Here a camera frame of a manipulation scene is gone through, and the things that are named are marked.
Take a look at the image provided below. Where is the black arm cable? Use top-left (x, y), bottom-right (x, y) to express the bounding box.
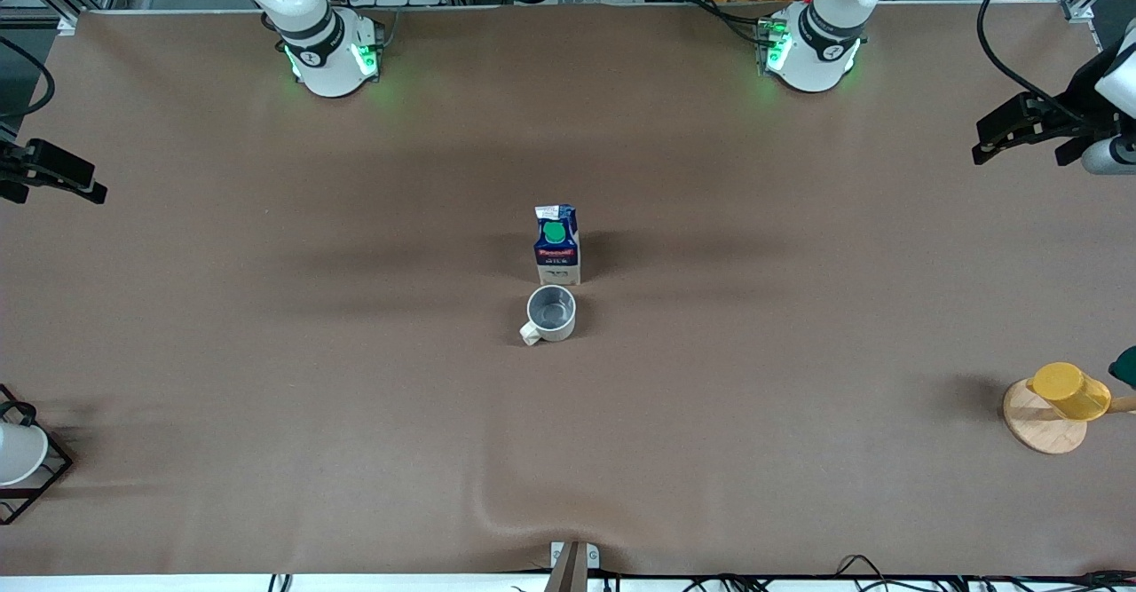
top-left (0, 33), bottom-right (59, 121)
top-left (976, 0), bottom-right (1094, 124)

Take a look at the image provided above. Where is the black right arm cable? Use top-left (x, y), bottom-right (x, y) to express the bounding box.
top-left (0, 33), bottom-right (59, 121)

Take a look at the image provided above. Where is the blue milk carton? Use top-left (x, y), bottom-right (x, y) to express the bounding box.
top-left (533, 204), bottom-right (583, 288)

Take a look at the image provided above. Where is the round wooden mug stand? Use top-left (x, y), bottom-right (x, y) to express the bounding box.
top-left (1003, 379), bottom-right (1136, 455)

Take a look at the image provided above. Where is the yellow cup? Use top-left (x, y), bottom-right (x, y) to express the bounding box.
top-left (1027, 362), bottom-right (1112, 422)

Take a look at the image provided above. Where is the brown table mat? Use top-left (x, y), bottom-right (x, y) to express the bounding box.
top-left (0, 2), bottom-right (1136, 577)

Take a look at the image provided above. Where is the grey ceramic mug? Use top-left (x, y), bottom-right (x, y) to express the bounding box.
top-left (519, 285), bottom-right (578, 346)

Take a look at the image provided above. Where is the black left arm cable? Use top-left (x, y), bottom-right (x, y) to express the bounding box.
top-left (976, 0), bottom-right (1094, 124)

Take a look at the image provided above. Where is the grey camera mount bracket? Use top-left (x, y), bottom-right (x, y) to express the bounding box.
top-left (543, 541), bottom-right (601, 592)

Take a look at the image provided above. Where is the black wire rack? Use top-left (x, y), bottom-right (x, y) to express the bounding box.
top-left (0, 383), bottom-right (74, 526)

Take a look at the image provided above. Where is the white cup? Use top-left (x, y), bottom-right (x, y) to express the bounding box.
top-left (0, 421), bottom-right (50, 486)

